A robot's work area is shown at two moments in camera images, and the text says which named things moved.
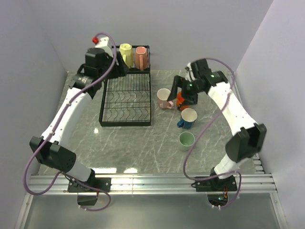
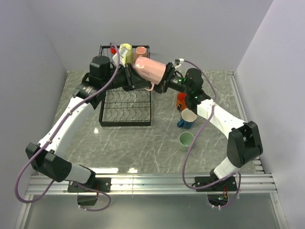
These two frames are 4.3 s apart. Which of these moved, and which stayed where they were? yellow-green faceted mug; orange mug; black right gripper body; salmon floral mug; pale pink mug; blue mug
Moved: pale pink mug; black right gripper body
Stayed: blue mug; yellow-green faceted mug; salmon floral mug; orange mug
